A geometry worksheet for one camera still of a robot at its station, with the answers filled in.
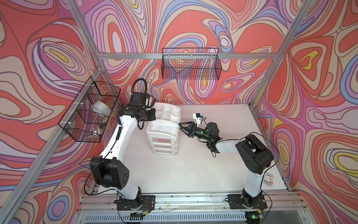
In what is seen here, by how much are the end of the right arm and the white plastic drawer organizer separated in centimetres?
3

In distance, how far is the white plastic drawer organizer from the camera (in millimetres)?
763

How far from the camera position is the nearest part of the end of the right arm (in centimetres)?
76
